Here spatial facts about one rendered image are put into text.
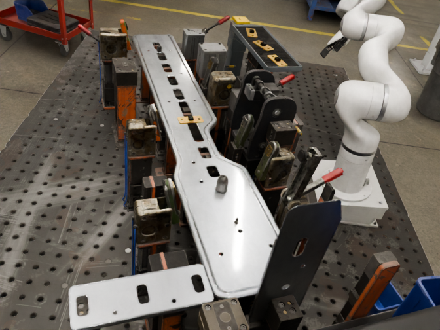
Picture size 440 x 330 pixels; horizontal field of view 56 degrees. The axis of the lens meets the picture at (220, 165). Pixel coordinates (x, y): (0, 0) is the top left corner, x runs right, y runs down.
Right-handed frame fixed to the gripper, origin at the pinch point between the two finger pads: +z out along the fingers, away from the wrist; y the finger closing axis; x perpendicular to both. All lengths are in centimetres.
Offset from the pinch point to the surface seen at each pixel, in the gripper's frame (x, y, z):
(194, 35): 46, 16, 38
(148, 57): 53, 15, 61
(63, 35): 123, 214, 23
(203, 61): 37, -3, 53
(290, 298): -4, -79, 113
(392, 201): -55, -23, 41
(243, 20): 36.9, 1.4, 24.0
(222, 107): 20, -9, 63
